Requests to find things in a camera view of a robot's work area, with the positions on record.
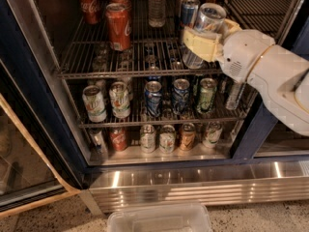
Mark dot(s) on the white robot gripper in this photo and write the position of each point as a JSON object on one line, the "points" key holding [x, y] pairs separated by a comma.
{"points": [[245, 53]]}

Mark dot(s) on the silver front redbull can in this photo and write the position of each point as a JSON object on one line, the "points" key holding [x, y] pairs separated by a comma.
{"points": [[210, 18]]}

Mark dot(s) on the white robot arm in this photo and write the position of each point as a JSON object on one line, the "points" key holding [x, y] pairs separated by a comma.
{"points": [[282, 80]]}

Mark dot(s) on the green can middle shelf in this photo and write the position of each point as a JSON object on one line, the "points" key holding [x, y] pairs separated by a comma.
{"points": [[206, 95]]}

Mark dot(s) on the silver slim can middle shelf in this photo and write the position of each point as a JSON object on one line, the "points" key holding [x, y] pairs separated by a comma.
{"points": [[233, 95]]}

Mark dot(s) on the blue pepsi can right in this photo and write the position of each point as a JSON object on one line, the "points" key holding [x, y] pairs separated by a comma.
{"points": [[180, 95]]}

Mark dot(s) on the blue pepsi can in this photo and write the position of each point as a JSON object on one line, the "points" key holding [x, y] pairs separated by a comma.
{"points": [[153, 98], [180, 95]]}

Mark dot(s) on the blue pepsi can left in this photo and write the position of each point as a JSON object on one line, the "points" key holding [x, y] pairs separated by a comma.
{"points": [[153, 98]]}

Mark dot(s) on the white green can bottom right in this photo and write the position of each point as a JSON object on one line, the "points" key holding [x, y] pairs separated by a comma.
{"points": [[212, 134]]}

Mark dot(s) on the white green can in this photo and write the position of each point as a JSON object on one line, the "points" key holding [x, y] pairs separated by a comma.
{"points": [[212, 134], [119, 99], [94, 103], [167, 139], [147, 138]]}

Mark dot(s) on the gold brown can bottom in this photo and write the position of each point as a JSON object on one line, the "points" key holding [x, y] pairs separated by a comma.
{"points": [[187, 136]]}

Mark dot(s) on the front red coke can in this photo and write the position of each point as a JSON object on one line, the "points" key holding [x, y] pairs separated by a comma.
{"points": [[118, 26]]}

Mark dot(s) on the stainless steel fridge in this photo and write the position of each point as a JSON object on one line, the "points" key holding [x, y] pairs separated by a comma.
{"points": [[257, 157]]}

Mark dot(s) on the left red coca-cola can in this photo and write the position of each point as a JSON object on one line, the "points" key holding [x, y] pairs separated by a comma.
{"points": [[90, 10]]}

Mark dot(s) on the red coke can bottom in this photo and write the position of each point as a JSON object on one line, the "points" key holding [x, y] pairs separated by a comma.
{"points": [[118, 138]]}

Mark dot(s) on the white green can left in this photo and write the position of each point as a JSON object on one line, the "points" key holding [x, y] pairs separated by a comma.
{"points": [[94, 103]]}

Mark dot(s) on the silver slim can bottom left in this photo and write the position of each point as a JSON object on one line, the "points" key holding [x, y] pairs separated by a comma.
{"points": [[98, 139]]}

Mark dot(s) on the open glass fridge door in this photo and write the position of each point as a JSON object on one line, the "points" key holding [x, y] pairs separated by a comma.
{"points": [[29, 175]]}

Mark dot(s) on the clear water bottle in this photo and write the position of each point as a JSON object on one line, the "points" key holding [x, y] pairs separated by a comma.
{"points": [[157, 12]]}

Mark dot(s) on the clear plastic bin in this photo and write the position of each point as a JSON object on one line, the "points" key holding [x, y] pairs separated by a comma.
{"points": [[181, 217]]}

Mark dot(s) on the top wire shelf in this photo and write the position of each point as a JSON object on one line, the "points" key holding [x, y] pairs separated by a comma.
{"points": [[160, 45]]}

